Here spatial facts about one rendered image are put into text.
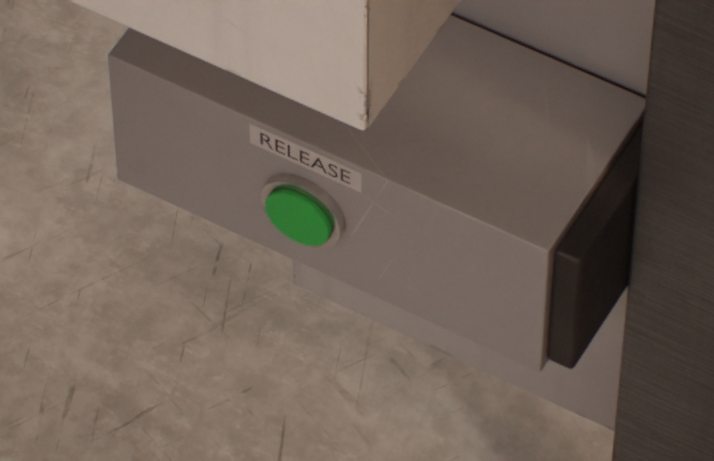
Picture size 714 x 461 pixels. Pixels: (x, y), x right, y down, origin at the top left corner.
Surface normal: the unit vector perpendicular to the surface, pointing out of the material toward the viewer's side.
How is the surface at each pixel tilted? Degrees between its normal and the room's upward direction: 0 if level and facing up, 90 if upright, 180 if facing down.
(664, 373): 90
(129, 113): 90
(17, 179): 0
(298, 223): 90
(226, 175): 90
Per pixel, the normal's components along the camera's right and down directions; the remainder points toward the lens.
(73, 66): 0.00, -0.60
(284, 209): -0.49, 0.70
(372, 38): 0.87, 0.40
